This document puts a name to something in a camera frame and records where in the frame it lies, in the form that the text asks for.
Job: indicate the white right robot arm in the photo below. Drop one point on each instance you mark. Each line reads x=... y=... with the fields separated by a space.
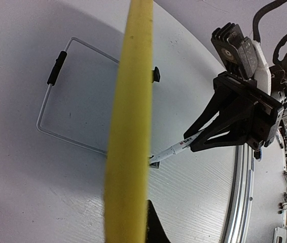
x=278 y=78

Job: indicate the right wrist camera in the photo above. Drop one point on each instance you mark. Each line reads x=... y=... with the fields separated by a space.
x=242 y=56

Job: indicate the black stand grip sleeve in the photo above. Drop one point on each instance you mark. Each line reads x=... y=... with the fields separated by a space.
x=57 y=68

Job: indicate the white whiteboard yellow rim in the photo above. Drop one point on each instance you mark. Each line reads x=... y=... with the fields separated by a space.
x=126 y=173

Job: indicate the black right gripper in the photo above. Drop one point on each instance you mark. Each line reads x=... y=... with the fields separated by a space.
x=246 y=115

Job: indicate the black board stand foot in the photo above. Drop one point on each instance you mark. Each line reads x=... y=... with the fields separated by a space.
x=153 y=163
x=156 y=75

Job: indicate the silver wire board stand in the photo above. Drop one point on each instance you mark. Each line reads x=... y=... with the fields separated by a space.
x=77 y=109

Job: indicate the black right board stand foot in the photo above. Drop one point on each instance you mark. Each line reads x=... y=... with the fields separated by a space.
x=156 y=75

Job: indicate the black left board stand foot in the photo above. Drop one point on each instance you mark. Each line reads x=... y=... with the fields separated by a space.
x=153 y=163

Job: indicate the white marker pen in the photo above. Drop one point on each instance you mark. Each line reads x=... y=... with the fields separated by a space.
x=176 y=148

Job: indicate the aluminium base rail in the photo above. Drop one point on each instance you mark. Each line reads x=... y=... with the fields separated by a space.
x=239 y=209

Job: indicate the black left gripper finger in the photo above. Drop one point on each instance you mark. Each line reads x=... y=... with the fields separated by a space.
x=154 y=232

